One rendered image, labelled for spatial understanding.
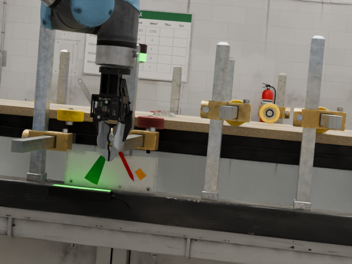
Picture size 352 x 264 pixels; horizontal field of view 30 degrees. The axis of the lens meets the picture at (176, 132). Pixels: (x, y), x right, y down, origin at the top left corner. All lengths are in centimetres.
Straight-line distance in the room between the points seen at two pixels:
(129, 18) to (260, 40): 754
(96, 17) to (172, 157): 84
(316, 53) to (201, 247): 62
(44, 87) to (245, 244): 71
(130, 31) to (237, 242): 69
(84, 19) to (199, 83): 766
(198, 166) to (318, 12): 719
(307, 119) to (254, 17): 725
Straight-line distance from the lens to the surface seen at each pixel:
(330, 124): 154
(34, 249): 222
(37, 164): 190
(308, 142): 179
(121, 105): 144
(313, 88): 178
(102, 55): 146
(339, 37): 912
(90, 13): 128
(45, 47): 189
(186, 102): 891
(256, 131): 199
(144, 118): 194
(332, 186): 202
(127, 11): 146
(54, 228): 194
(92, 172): 185
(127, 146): 162
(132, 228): 187
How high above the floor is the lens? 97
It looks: 3 degrees down
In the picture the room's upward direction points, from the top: 5 degrees clockwise
